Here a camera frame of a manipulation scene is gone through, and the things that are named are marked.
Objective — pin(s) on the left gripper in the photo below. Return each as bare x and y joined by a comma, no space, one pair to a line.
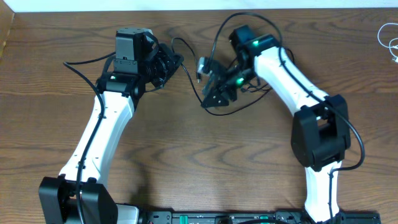
168,58

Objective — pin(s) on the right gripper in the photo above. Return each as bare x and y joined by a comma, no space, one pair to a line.
232,94

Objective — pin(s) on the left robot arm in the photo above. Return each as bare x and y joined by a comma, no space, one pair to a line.
79,193

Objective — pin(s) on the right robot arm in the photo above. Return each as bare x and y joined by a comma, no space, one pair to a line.
319,137

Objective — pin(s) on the cardboard panel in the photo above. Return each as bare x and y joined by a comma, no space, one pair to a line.
6,20

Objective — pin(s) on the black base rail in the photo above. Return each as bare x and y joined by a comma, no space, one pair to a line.
280,216

